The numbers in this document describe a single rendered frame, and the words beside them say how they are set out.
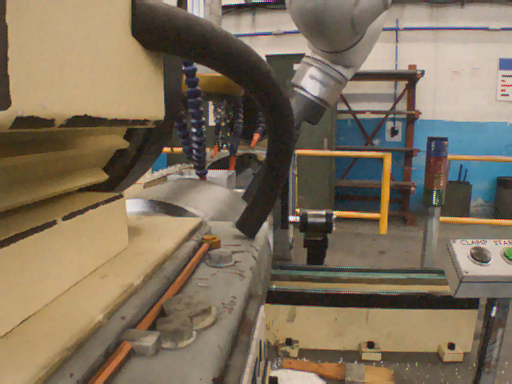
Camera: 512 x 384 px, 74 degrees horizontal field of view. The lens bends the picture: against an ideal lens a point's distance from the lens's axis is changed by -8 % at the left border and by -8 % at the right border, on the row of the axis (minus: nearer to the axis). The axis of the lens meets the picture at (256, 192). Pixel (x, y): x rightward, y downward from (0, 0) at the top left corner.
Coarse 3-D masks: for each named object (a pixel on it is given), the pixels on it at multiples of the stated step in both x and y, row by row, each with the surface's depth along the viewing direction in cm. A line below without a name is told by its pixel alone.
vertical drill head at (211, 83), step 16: (176, 0) 69; (192, 0) 66; (208, 0) 67; (208, 16) 67; (208, 80) 65; (224, 80) 66; (208, 96) 67; (224, 96) 68; (240, 96) 73; (224, 112) 69
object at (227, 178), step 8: (168, 176) 72; (176, 176) 72; (184, 176) 72; (192, 176) 71; (208, 176) 71; (216, 176) 71; (224, 176) 71; (232, 176) 77; (224, 184) 71; (232, 184) 77
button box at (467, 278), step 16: (464, 240) 51; (480, 240) 51; (496, 240) 51; (448, 256) 52; (464, 256) 49; (496, 256) 49; (448, 272) 52; (464, 272) 47; (480, 272) 47; (496, 272) 46; (464, 288) 48; (480, 288) 48; (496, 288) 47
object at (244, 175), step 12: (240, 156) 96; (252, 156) 98; (264, 156) 108; (216, 168) 97; (228, 168) 97; (240, 168) 96; (252, 168) 96; (240, 180) 97; (276, 204) 97; (276, 216) 98; (276, 228) 99
